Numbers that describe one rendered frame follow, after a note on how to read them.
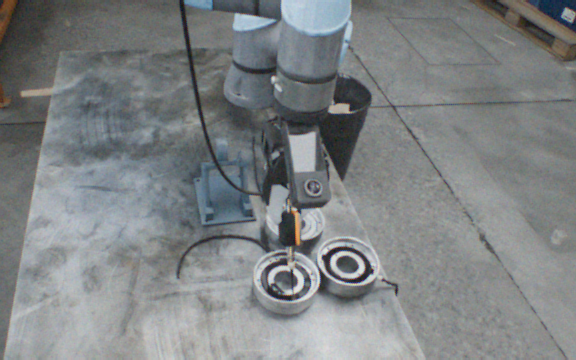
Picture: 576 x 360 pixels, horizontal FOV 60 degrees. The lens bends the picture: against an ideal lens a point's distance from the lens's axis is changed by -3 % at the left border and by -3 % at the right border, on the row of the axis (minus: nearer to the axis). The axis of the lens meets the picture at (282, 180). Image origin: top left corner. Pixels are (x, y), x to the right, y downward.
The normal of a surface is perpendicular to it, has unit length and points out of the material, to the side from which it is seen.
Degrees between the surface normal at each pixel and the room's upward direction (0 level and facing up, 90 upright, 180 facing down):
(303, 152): 29
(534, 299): 0
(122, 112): 0
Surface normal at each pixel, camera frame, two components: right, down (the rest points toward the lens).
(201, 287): 0.11, -0.76
